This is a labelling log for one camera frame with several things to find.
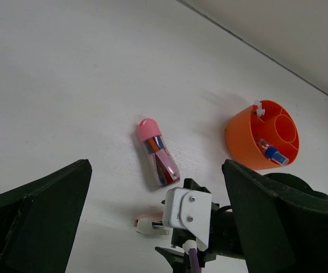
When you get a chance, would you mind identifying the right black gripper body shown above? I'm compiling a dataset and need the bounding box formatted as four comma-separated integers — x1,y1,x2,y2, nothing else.
155,178,238,272

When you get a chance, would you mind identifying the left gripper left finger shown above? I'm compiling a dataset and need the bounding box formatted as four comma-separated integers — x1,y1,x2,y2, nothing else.
0,159,92,272

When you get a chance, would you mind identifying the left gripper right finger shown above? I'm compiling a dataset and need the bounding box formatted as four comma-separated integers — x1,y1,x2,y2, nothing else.
222,160,328,272

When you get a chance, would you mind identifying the green and white pen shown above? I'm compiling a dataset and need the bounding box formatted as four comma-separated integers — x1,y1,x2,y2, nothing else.
255,107,265,117

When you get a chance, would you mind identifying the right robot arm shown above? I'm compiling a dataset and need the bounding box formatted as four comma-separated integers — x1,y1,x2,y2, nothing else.
155,173,328,272

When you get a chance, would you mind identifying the pink white mini stapler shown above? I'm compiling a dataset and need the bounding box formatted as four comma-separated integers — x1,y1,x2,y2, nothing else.
133,212,169,235

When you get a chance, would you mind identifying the pink-capped clear tube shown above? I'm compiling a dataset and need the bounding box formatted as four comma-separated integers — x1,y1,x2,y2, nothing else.
136,118,181,187

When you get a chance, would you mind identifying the orange round desk organizer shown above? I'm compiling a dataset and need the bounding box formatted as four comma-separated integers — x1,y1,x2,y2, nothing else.
225,100,300,170

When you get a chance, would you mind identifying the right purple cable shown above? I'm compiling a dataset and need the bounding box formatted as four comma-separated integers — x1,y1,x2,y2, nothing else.
182,240,203,273

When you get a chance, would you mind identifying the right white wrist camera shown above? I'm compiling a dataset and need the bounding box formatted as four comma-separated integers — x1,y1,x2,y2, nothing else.
162,187,212,251

